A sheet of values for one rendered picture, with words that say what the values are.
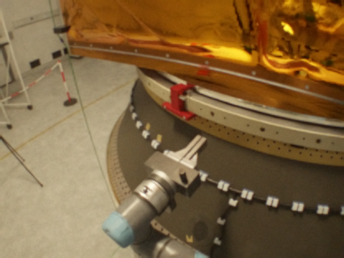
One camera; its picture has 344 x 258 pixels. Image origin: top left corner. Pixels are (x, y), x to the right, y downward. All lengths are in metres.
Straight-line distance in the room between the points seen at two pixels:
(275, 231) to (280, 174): 0.19
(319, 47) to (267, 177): 0.39
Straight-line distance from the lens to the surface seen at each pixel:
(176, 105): 0.78
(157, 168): 0.57
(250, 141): 0.73
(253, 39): 0.66
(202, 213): 0.85
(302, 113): 0.68
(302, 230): 0.82
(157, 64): 0.90
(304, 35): 0.61
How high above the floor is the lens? 2.06
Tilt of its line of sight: 34 degrees down
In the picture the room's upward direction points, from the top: 5 degrees counter-clockwise
